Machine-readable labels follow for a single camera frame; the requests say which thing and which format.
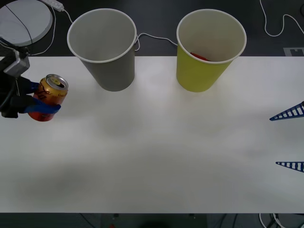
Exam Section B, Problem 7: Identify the orange and gold drink can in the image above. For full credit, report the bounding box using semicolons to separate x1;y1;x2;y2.
28;74;69;122

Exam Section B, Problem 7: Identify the thin black cable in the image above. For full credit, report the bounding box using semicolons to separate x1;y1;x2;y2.
4;4;33;46

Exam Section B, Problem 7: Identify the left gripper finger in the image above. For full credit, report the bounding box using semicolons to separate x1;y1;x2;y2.
25;80;40;93
21;97;62;115

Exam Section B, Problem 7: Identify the white power strip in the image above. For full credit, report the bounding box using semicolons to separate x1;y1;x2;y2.
39;0;65;12

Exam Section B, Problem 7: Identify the red drink can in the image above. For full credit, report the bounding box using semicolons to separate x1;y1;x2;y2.
190;52;211;63

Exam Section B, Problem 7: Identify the white power strip cable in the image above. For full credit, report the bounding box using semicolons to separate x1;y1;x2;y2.
62;8;179;52

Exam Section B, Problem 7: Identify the grey plastic waste bin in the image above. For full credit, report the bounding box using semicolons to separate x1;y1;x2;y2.
66;8;138;92

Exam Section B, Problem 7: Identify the white round disc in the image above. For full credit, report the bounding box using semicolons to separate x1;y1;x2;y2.
0;0;54;47

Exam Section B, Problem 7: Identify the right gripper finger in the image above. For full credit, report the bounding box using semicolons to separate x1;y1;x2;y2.
275;161;304;172
269;101;304;122

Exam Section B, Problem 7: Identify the yellow-green plastic waste bin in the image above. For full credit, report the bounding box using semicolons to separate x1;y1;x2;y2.
176;9;247;94

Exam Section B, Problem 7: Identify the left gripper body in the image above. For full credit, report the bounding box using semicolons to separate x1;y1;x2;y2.
0;76;34;119

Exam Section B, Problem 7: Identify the white looping cable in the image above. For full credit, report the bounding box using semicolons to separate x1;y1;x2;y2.
259;0;304;37

